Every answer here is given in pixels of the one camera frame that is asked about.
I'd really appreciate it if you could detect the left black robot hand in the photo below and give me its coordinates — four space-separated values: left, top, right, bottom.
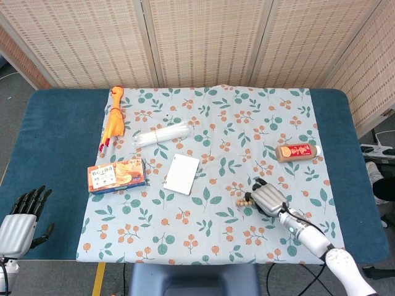
0 184 56 258

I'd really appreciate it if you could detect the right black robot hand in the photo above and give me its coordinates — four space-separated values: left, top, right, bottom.
245 177 291 218

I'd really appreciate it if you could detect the wooden bead bracelet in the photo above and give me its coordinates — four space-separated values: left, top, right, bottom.
236 192 256 208

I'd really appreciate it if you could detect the floral leaf print tablecloth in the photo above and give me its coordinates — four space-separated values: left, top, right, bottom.
75 85 346 266

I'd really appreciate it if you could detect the white rectangular board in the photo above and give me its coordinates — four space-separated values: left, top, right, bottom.
163 153 201 196

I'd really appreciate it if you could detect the white sneaker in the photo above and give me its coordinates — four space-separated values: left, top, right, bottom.
366 161 385 183

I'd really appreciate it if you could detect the blue robot torso base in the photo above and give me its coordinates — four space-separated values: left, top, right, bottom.
127 263 262 296

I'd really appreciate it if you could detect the orange and blue cookie box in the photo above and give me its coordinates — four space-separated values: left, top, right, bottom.
87 157 149 195

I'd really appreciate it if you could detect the bundle of clear straws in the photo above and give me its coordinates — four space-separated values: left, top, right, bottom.
133 120 194 147

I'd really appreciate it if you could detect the orange rubber chicken toy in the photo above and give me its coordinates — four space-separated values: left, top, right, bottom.
98 86 126 153

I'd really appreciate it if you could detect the woven folding screen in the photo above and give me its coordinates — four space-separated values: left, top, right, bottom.
0 0 395 139

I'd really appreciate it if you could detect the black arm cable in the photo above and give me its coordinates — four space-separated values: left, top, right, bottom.
281 202 336 250

